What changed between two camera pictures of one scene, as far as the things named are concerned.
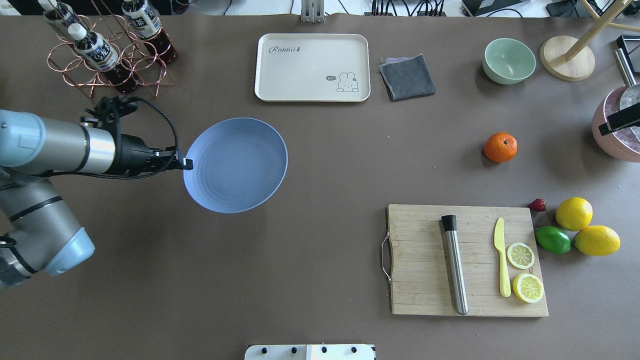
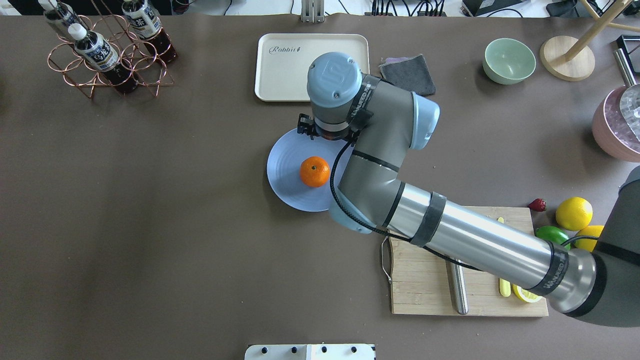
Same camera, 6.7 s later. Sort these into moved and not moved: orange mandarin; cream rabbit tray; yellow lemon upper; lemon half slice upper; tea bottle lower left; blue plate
Moved: orange mandarin; blue plate
Not moved: tea bottle lower left; yellow lemon upper; lemon half slice upper; cream rabbit tray
